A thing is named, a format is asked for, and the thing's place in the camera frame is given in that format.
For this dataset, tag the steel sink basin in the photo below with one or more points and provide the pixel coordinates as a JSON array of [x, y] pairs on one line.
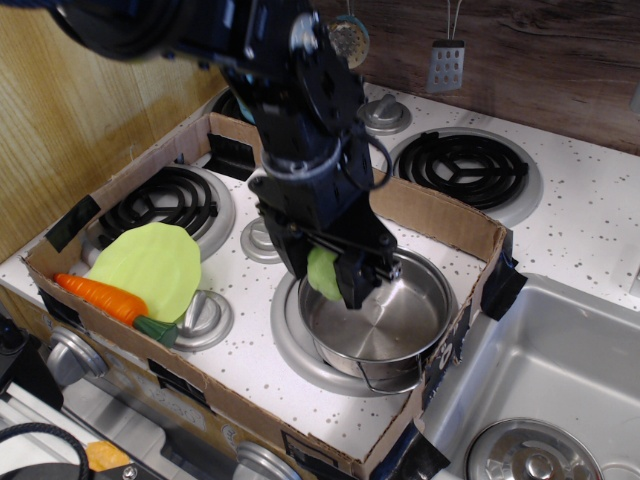
[[558, 355]]

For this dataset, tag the hanging metal spatula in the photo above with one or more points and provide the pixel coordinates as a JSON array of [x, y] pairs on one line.
[[446, 64]]

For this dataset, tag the silver knob top back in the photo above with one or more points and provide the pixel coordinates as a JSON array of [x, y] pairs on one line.
[[385, 116]]

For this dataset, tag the light green plate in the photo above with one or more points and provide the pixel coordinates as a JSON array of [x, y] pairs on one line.
[[159, 263]]

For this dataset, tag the cardboard fence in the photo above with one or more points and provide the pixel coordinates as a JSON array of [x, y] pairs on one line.
[[245, 388]]

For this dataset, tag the silver knob centre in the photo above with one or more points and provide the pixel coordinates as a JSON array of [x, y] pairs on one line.
[[256, 243]]

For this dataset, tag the hanging slotted spoon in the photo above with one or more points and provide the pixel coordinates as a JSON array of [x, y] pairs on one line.
[[349, 37]]

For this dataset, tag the blue bowl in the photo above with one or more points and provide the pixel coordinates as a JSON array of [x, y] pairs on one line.
[[245, 111]]

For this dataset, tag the back left burner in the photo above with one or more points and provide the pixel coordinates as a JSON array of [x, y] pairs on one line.
[[225, 103]]

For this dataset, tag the steel pot lid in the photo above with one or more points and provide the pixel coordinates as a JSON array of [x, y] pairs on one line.
[[524, 448]]

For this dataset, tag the green toy broccoli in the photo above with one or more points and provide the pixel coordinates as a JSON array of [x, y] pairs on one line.
[[321, 274]]

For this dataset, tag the front left burner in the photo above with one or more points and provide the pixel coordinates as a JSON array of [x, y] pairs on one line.
[[190, 197]]

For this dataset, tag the burner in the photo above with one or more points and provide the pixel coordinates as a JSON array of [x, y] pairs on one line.
[[225, 103], [190, 197], [481, 169]]

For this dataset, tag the orange yellow object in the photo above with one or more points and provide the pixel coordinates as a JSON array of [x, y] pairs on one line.
[[103, 455]]

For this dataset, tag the silver knob front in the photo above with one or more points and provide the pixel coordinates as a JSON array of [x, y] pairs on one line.
[[206, 322]]

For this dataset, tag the silver oven knob left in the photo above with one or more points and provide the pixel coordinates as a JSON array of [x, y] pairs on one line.
[[72, 359]]

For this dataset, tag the back right burner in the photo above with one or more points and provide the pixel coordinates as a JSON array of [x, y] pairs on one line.
[[481, 169]]

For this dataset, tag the orange toy carrot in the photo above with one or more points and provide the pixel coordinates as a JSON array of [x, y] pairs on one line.
[[121, 305]]

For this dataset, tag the silver oven knob middle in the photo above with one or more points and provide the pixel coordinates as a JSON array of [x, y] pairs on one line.
[[257, 462]]

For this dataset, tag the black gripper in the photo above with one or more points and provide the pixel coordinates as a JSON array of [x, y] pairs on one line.
[[327, 205]]

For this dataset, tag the silver oven knob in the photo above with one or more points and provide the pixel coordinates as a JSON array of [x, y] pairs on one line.
[[257, 462], [72, 359]]

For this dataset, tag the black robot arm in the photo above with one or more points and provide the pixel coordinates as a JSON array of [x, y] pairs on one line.
[[277, 59]]

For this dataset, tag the stainless steel pan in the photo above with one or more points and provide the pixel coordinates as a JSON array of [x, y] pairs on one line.
[[384, 344]]

